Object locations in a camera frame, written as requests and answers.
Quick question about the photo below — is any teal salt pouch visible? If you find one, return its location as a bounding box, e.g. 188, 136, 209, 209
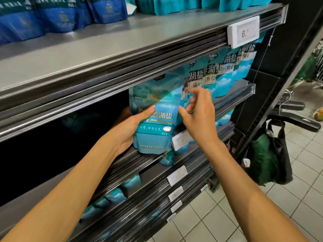
128, 72, 185, 155

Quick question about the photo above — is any row of teal packets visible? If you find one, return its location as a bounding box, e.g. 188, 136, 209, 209
124, 0, 273, 17

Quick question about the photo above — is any green folded bag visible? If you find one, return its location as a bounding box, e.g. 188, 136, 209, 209
246, 133, 281, 187

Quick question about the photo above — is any row of teal pouches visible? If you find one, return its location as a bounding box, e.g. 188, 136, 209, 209
181, 32, 266, 116
78, 110, 235, 225

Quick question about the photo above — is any large white electronic price tag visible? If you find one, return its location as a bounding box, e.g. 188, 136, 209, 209
227, 15, 260, 50

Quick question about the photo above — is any person's left forearm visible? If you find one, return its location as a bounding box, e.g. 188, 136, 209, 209
0, 138, 119, 242

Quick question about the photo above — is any black tote bag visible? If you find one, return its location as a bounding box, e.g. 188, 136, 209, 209
243, 119, 294, 187

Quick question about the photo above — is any green plastic bag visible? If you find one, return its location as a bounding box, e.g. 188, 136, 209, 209
290, 54, 319, 85

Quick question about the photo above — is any dark blue packet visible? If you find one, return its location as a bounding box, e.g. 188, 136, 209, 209
0, 0, 45, 46
32, 0, 92, 33
86, 0, 130, 24

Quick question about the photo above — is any black shelf side panel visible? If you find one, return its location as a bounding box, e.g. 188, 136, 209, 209
230, 0, 323, 194

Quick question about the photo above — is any person's right forearm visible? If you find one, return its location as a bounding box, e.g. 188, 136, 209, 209
201, 137, 310, 242

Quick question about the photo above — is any metal shopping cart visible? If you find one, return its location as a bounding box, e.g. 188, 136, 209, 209
311, 40, 323, 86

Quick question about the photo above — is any person's left hand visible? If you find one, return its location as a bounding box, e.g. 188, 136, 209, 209
106, 104, 156, 157

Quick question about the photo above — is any person's right hand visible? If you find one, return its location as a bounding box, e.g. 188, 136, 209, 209
178, 87, 220, 144

